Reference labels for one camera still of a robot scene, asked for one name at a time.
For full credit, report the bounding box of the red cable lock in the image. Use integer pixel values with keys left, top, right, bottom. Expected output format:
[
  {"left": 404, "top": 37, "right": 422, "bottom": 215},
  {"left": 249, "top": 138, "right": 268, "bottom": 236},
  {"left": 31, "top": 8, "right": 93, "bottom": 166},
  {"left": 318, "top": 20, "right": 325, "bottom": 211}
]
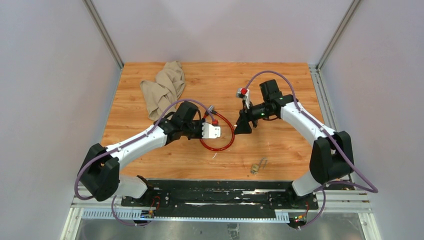
[{"left": 199, "top": 105, "right": 235, "bottom": 152}]

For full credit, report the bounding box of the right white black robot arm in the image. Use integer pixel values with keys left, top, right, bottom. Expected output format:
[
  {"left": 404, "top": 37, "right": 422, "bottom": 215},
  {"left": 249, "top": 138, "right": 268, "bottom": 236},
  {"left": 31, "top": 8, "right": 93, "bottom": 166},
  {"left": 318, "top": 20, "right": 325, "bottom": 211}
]
[{"left": 234, "top": 79, "right": 354, "bottom": 209}]

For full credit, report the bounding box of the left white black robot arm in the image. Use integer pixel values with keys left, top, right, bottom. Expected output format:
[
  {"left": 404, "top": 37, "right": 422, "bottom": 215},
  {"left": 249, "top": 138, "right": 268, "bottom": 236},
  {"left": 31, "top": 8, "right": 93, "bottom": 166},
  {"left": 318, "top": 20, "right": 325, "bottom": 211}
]
[{"left": 74, "top": 98, "right": 208, "bottom": 207}]

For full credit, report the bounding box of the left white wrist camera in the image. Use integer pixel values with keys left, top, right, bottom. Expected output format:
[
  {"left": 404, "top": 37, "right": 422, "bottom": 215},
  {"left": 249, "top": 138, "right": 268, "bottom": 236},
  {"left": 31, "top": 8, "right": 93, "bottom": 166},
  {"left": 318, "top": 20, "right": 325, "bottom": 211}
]
[{"left": 201, "top": 122, "right": 221, "bottom": 139}]

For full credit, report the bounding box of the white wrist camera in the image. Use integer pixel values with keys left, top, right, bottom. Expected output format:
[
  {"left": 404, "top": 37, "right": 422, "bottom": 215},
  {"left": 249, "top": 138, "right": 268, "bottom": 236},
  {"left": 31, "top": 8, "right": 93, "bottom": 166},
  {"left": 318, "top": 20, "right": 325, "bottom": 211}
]
[
  {"left": 236, "top": 87, "right": 251, "bottom": 109},
  {"left": 201, "top": 122, "right": 221, "bottom": 139}
]

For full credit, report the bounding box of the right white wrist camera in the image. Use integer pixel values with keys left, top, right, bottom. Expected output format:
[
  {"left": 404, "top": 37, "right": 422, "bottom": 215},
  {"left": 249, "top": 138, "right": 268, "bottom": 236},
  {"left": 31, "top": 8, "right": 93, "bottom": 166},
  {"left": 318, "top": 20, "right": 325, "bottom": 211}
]
[{"left": 236, "top": 87, "right": 251, "bottom": 109}]

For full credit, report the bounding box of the brass padlock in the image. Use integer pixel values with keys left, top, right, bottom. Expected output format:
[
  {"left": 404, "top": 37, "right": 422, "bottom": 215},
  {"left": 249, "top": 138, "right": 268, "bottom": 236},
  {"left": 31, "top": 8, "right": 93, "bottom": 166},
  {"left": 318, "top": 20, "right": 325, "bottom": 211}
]
[{"left": 250, "top": 157, "right": 268, "bottom": 175}]

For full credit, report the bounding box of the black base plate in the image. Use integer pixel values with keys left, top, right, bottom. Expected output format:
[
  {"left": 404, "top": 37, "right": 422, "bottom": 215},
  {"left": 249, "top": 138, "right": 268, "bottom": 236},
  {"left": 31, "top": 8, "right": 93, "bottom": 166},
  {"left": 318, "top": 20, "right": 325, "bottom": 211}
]
[{"left": 113, "top": 179, "right": 319, "bottom": 223}]

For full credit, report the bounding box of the beige cloth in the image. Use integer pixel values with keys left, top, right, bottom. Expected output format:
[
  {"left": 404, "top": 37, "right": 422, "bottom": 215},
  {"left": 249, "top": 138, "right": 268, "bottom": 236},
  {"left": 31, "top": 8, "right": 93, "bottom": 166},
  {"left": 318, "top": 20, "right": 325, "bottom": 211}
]
[{"left": 139, "top": 61, "right": 186, "bottom": 121}]

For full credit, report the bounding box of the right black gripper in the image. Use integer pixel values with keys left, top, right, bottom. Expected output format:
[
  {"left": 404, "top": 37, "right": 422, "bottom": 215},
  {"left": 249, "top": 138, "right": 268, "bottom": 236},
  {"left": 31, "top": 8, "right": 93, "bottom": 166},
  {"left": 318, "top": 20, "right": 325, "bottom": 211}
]
[{"left": 233, "top": 100, "right": 274, "bottom": 135}]

